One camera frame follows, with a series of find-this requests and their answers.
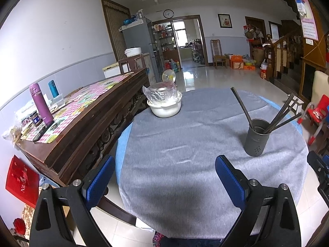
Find beige sofa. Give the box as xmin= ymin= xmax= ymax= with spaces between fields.
xmin=311 ymin=70 xmax=329 ymax=105

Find wall calendar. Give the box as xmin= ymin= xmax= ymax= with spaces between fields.
xmin=295 ymin=0 xmax=319 ymax=41

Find grey refrigerator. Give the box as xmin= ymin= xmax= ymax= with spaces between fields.
xmin=119 ymin=17 xmax=165 ymax=82

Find grey metal utensil holder cup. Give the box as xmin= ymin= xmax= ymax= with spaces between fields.
xmin=244 ymin=119 xmax=270 ymax=157

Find wooden stair railing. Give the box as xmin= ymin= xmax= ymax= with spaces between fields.
xmin=263 ymin=29 xmax=303 ymax=81

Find wooden chair by doorway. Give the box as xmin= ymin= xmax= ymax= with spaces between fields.
xmin=210 ymin=40 xmax=227 ymax=68

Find clear plastic bag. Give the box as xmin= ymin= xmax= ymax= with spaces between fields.
xmin=142 ymin=82 xmax=177 ymax=104

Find white plastic bowl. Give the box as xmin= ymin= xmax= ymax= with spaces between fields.
xmin=147 ymin=91 xmax=182 ymax=118

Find small white stool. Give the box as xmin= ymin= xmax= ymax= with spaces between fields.
xmin=288 ymin=97 xmax=304 ymax=115

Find white chest freezer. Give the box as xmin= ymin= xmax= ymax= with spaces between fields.
xmin=102 ymin=52 xmax=155 ymax=85

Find red plastic child chair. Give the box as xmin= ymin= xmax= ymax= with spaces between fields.
xmin=297 ymin=95 xmax=329 ymax=146

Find dark chopstick three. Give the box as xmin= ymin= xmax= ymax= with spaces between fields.
xmin=264 ymin=96 xmax=302 ymax=134

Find teal thermos bottle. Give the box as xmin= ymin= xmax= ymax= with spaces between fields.
xmin=48 ymin=80 xmax=59 ymax=98

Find round wall clock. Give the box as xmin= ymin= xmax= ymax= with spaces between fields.
xmin=163 ymin=9 xmax=174 ymax=19

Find grey felt table cloth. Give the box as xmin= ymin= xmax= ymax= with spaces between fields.
xmin=119 ymin=88 xmax=308 ymax=239

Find white rice cooker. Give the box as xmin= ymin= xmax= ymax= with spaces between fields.
xmin=124 ymin=47 xmax=142 ymax=57

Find framed wall picture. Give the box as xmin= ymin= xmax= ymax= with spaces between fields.
xmin=218 ymin=14 xmax=233 ymax=28

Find red book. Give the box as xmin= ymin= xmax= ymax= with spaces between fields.
xmin=6 ymin=156 xmax=40 ymax=208

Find purple thermos bottle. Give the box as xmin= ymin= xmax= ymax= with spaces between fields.
xmin=29 ymin=83 xmax=53 ymax=127

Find white round electric fan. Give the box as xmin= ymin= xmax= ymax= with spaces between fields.
xmin=162 ymin=69 xmax=176 ymax=83

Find orange cardboard box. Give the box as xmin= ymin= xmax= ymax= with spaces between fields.
xmin=230 ymin=55 xmax=244 ymax=70

